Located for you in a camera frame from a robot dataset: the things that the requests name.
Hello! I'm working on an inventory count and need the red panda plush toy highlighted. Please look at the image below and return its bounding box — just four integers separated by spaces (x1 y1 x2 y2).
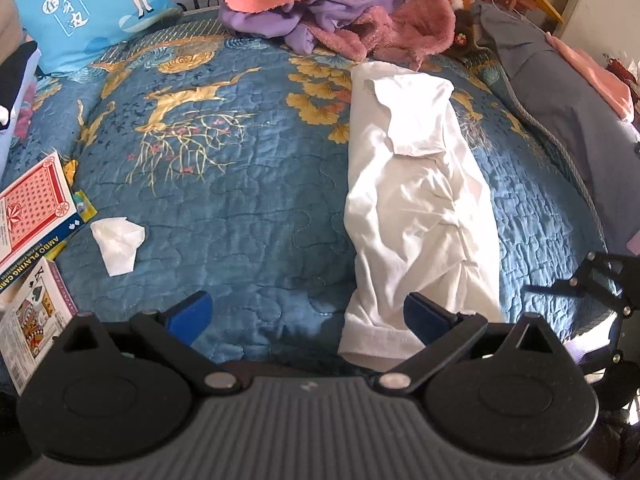
427 0 483 61

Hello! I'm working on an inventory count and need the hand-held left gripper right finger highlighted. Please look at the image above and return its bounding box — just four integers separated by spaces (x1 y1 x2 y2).
371 294 571 393

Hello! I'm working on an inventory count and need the blue cartoon pillow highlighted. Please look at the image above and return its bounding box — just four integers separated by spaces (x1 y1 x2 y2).
0 0 183 76

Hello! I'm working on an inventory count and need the purple garment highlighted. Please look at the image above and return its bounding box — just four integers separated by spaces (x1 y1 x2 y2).
220 0 413 56

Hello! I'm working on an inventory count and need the white tissue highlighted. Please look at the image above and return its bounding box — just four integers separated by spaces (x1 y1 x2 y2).
90 216 146 277

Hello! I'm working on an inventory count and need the grey duvet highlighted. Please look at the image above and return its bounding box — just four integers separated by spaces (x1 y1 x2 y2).
470 0 640 281

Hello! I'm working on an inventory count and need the black cloth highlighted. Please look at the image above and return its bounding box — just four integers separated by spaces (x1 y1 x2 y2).
0 40 41 126

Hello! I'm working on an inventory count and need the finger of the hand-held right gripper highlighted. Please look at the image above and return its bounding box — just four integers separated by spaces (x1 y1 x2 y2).
520 251 640 321

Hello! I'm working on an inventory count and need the white t-shirt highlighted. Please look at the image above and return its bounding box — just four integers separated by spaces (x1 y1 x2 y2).
337 60 506 373

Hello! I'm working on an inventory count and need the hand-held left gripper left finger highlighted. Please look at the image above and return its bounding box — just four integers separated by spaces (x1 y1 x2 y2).
50 291 251 395

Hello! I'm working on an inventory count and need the red playing card box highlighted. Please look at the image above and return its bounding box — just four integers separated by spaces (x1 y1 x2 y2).
0 150 83 296

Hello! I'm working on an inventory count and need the pink fuzzy garment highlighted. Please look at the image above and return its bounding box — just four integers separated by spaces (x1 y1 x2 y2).
305 0 458 71

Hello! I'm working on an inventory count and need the red yarn item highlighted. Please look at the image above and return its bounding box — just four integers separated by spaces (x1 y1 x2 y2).
605 55 640 86

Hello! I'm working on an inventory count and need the king playing card box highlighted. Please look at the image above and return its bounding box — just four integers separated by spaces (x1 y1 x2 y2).
0 257 76 396

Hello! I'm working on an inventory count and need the salmon pink towel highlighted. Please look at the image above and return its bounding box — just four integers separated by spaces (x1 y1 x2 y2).
545 32 636 121

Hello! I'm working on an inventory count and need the blue quilted bedspread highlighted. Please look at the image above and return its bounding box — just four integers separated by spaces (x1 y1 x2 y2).
0 7 618 396

